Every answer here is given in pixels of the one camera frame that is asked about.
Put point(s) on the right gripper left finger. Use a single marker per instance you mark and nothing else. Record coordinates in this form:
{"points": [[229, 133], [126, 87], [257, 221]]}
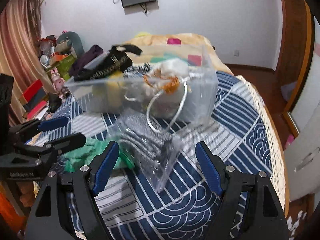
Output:
{"points": [[50, 217]]}

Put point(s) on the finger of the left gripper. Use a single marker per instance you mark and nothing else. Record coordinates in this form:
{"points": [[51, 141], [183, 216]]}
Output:
{"points": [[65, 144], [52, 124]]}

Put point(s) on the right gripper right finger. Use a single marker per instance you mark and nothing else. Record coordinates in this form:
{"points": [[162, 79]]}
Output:
{"points": [[263, 216]]}

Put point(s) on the yellow green sponge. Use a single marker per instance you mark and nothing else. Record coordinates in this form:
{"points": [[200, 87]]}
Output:
{"points": [[112, 93]]}

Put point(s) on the clear bag with grey cloth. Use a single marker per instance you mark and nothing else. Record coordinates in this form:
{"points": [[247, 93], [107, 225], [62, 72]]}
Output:
{"points": [[154, 154]]}

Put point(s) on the white black-trimmed tote bag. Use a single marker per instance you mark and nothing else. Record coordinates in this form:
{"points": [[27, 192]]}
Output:
{"points": [[115, 60]]}

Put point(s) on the clear plastic storage box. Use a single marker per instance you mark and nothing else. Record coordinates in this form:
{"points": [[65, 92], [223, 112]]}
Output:
{"points": [[200, 87]]}

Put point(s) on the green cloth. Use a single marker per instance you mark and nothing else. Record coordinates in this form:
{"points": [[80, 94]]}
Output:
{"points": [[74, 159]]}

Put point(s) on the black plastic bag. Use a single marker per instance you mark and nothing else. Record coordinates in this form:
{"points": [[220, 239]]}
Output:
{"points": [[54, 102]]}

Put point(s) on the red book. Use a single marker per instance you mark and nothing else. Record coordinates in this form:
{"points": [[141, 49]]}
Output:
{"points": [[30, 92]]}

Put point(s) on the pink bunny figurine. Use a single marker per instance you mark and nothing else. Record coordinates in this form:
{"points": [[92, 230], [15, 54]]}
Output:
{"points": [[58, 82]]}

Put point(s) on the green cardboard box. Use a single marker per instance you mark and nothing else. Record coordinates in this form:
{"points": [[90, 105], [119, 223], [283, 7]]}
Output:
{"points": [[62, 66]]}

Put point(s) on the navy patterned tablecloth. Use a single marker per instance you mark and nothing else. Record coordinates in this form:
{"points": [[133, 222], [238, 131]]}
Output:
{"points": [[241, 134]]}

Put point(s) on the dark purple garment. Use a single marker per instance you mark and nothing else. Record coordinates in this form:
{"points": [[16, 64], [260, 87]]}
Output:
{"points": [[86, 58]]}

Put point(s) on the striped pink curtain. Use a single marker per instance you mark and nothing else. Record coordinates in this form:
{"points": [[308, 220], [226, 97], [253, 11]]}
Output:
{"points": [[20, 50]]}

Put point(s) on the grey plush toy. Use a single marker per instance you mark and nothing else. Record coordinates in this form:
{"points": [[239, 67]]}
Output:
{"points": [[70, 42]]}

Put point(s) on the yellow plush item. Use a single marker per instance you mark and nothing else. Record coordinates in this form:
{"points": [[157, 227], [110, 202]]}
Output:
{"points": [[142, 34]]}

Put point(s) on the colourful fleece blanket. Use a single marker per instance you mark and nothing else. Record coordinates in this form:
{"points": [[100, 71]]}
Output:
{"points": [[186, 43]]}

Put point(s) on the brown wooden door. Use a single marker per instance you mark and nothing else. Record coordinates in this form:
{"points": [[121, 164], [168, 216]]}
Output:
{"points": [[296, 49]]}

